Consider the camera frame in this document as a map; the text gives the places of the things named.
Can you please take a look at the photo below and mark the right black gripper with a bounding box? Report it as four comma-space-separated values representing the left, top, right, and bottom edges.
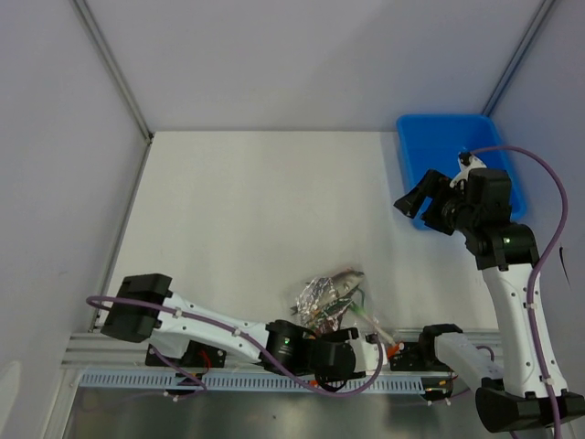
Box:
394, 169, 480, 236

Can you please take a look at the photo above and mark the toy green onion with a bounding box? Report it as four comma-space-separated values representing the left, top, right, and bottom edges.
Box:
349, 287, 399, 347

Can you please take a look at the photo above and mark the clear zip top bag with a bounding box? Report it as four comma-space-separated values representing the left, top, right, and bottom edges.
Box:
289, 267, 406, 359

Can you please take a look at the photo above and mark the toy fish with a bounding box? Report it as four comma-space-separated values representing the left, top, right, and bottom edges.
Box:
324, 268, 365, 298

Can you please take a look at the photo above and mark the toy meat slice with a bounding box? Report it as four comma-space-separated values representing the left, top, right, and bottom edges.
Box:
301, 297, 353, 335

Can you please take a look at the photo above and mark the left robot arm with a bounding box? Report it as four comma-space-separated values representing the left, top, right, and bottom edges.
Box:
101, 273, 378, 382

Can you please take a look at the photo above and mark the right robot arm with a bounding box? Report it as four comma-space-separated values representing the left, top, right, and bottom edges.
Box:
394, 168, 584, 434

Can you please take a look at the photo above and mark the blue plastic bin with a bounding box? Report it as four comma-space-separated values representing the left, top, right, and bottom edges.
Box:
396, 114, 527, 222

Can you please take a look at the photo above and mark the slotted cable duct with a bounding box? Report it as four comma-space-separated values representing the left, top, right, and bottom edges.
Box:
79, 369, 425, 395

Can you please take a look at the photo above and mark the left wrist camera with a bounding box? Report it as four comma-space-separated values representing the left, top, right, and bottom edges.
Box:
356, 336, 388, 372

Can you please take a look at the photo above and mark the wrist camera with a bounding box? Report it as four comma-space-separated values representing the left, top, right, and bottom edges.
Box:
356, 336, 388, 372
450, 152, 486, 188

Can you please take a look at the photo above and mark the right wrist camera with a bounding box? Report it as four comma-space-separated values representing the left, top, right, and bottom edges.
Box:
450, 152, 486, 188

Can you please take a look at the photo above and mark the aluminium rail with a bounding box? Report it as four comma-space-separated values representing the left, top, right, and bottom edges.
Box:
61, 329, 509, 369

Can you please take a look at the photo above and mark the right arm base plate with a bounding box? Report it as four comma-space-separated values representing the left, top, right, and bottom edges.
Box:
384, 342, 452, 372

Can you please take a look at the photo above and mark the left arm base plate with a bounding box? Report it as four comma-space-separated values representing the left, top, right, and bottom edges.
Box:
144, 337, 227, 369

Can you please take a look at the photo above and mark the right frame post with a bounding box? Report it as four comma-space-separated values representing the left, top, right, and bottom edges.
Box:
481, 0, 561, 117

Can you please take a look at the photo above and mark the frame post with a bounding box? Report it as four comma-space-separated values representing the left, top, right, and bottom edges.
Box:
481, 0, 561, 117
69, 0, 154, 145

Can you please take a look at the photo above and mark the left frame post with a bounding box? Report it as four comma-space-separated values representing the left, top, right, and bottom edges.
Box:
69, 0, 154, 145

